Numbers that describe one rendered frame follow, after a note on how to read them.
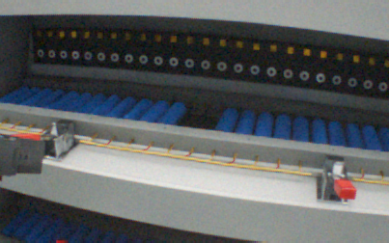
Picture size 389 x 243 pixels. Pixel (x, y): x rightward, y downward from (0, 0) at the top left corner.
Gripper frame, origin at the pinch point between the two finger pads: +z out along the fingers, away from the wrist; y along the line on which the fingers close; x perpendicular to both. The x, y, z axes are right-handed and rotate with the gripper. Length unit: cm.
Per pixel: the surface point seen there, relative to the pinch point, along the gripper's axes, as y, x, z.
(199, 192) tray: 15.3, -0.7, 6.2
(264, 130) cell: 19.8, 6.0, 13.7
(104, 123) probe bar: 4.1, 4.2, 9.9
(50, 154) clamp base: 0.0, 0.3, 6.9
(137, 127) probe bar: 7.6, 4.3, 10.0
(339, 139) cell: 27.6, 6.0, 13.7
